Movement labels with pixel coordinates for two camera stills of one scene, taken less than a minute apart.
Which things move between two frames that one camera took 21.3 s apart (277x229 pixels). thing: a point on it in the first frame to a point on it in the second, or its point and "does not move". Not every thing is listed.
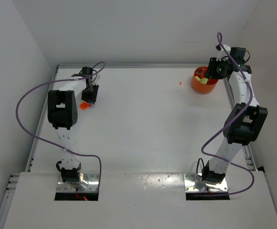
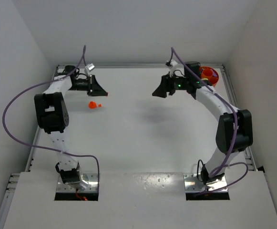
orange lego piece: x=83 y=106 to x=92 y=105
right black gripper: x=211 y=68 to x=170 y=85
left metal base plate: x=89 y=182 does not move
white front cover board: x=139 y=201 does not move
